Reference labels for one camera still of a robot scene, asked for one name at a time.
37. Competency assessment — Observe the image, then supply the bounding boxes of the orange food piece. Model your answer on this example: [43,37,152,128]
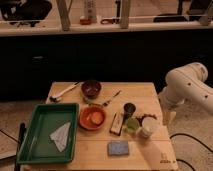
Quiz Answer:
[91,112,103,125]

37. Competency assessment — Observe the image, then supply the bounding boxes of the wooden post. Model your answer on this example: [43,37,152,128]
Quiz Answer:
[120,0,131,29]
[56,0,70,31]

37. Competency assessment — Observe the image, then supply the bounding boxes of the green plastic tray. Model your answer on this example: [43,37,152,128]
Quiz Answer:
[17,103,79,164]

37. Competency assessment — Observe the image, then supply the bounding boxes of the white cup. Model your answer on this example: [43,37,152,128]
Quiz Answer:
[140,117,159,138]

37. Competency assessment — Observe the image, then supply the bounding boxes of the dark metal cup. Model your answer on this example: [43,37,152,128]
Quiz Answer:
[124,103,136,119]

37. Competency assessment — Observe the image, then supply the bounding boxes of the black office chair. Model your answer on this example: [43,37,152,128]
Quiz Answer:
[0,0,52,27]

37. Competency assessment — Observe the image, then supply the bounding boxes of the white folded cloth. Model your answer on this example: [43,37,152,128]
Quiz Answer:
[50,122,71,152]

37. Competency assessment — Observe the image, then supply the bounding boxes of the wooden post left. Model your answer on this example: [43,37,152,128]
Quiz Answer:
[56,0,70,31]

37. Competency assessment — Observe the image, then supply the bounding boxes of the wooden post middle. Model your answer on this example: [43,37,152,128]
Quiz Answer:
[120,0,131,29]

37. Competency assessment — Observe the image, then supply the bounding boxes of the green handled fork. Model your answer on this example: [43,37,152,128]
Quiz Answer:
[83,90,121,107]

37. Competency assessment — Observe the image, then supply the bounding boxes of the blue sponge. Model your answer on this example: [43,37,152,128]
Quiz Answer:
[107,141,129,156]

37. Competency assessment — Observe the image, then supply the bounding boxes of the green cup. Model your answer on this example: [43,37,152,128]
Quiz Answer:
[125,118,140,134]

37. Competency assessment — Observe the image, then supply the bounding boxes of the red small object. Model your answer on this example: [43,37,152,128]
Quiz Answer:
[79,16,92,25]

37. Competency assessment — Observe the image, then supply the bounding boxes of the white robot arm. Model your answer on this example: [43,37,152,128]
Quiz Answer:
[158,62,213,125]

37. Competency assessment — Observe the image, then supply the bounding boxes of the purple bowl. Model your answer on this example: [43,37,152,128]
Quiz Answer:
[81,80,102,99]

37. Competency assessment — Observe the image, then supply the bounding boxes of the orange bowl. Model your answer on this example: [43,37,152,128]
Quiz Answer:
[79,106,106,131]

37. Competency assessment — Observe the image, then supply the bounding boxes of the white brush block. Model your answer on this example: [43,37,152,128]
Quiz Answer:
[110,113,123,135]

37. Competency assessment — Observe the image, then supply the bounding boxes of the black cable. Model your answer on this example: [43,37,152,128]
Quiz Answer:
[169,132,213,171]

